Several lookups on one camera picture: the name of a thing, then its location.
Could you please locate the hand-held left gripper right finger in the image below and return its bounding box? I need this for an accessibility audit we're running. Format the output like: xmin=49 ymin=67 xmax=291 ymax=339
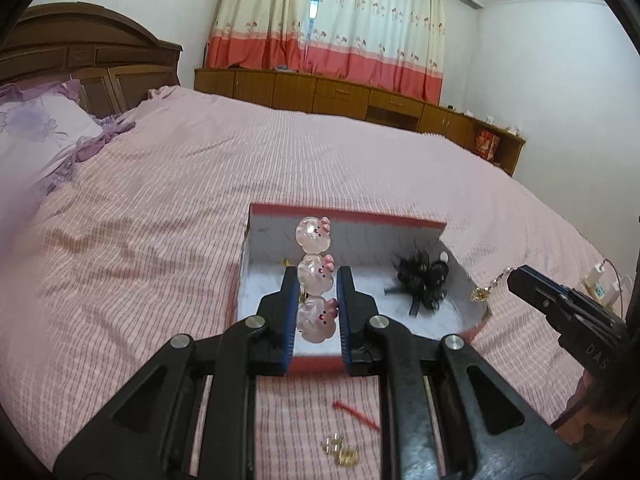
xmin=335 ymin=265 xmax=582 ymax=480

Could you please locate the cream and red curtain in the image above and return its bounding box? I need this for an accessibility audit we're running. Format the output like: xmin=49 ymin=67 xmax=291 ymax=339
xmin=205 ymin=0 xmax=319 ymax=73
xmin=303 ymin=0 xmax=447 ymax=106

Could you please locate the purple floral pillow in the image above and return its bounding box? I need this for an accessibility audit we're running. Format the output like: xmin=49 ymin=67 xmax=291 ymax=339
xmin=0 ymin=79 xmax=137 ymax=241

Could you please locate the black feather hair flower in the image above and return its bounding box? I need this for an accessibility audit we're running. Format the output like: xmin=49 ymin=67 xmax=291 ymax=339
xmin=383 ymin=247 xmax=452 ymax=317

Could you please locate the gold pendant pearl necklace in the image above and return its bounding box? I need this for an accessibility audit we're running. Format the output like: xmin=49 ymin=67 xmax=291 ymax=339
xmin=469 ymin=267 xmax=516 ymax=305

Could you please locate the red string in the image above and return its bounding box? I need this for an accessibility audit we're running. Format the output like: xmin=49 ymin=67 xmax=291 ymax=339
xmin=332 ymin=399 xmax=381 ymax=432

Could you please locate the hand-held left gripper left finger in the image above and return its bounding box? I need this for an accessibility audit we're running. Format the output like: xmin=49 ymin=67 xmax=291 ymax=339
xmin=52 ymin=266 xmax=301 ymax=480

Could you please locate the brown wooden headboard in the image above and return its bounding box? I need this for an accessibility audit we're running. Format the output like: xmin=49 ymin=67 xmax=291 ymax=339
xmin=0 ymin=2 xmax=184 ymax=117

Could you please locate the pink checked bedspread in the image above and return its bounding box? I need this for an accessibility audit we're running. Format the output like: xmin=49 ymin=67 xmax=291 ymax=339
xmin=0 ymin=84 xmax=640 ymax=480

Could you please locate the person's right hand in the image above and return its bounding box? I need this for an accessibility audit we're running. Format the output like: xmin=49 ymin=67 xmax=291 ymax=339
xmin=570 ymin=364 xmax=633 ymax=454

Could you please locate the red cardboard box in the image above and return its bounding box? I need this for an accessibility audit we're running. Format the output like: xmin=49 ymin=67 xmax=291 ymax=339
xmin=235 ymin=203 xmax=494 ymax=376

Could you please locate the white power strip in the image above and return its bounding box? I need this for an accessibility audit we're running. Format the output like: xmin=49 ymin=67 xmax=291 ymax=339
xmin=580 ymin=280 xmax=624 ymax=312

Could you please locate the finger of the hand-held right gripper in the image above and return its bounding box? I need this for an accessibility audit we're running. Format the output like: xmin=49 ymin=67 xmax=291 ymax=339
xmin=507 ymin=265 xmax=587 ymax=322

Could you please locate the red box on shelf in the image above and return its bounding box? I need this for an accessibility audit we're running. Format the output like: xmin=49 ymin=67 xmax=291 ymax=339
xmin=474 ymin=128 xmax=501 ymax=162

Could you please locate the long wooden cabinet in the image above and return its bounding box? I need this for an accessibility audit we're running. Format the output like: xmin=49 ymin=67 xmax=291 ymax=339
xmin=193 ymin=67 xmax=527 ymax=177

